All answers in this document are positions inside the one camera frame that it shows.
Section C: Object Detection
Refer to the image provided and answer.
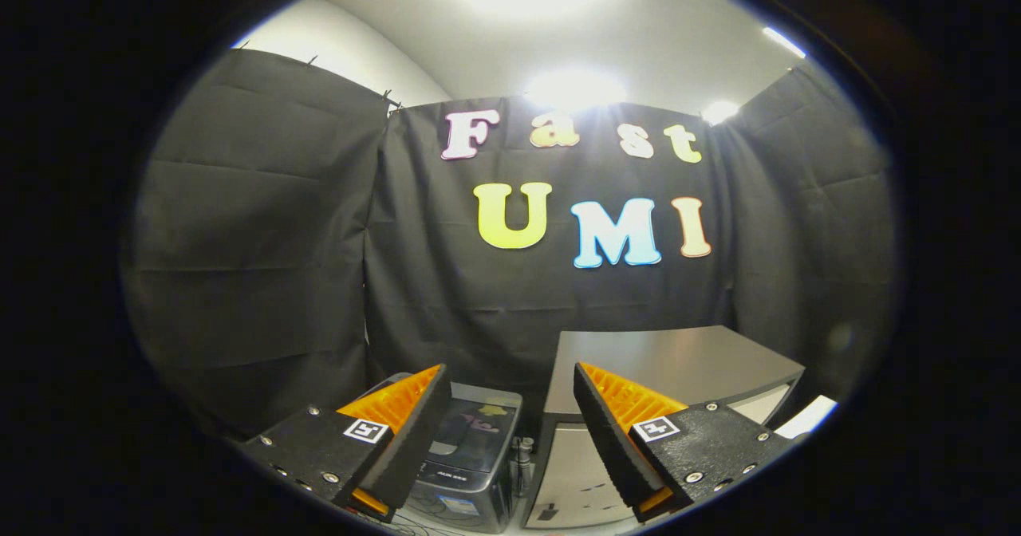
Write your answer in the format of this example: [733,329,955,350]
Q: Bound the ceiling light behind backdrop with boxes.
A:
[526,69,627,110]

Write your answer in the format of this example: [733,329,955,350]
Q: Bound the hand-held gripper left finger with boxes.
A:
[239,364,452,522]

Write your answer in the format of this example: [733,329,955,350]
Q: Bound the grey metal pipe fitting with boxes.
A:
[514,436,534,495]

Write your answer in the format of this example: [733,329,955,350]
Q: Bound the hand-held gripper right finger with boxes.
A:
[574,361,798,522]

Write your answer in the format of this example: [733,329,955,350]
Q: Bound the black backdrop cloth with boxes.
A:
[120,48,898,441]

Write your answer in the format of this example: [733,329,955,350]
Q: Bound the grey cabinet with dark frame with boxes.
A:
[522,325,805,530]

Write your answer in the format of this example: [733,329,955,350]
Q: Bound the dark grey washing machine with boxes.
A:
[367,372,523,534]

